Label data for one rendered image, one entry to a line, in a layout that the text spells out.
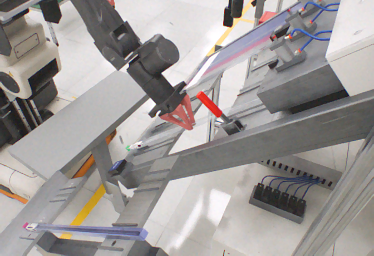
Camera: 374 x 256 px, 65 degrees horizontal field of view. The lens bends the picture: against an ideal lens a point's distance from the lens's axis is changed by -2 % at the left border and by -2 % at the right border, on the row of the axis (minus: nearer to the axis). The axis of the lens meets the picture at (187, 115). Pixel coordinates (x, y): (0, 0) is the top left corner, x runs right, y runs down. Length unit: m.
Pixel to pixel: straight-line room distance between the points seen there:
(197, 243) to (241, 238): 0.67
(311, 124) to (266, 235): 0.53
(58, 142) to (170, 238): 0.73
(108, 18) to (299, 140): 0.43
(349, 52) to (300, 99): 0.11
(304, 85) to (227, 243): 0.56
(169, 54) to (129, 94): 0.74
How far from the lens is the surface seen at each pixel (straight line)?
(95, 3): 0.66
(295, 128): 0.49
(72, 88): 2.47
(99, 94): 1.38
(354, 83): 0.45
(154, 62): 0.62
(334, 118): 0.46
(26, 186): 1.59
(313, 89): 0.49
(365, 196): 0.51
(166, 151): 0.78
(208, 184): 1.74
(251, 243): 0.92
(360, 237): 1.04
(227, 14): 0.73
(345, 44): 0.43
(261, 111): 0.60
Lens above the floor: 1.46
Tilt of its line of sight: 44 degrees down
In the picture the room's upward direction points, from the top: straight up
